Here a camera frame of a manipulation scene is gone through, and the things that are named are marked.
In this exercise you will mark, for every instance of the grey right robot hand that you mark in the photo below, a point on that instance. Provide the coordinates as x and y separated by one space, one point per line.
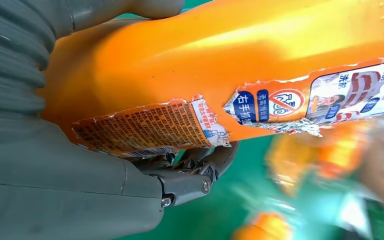
62 198

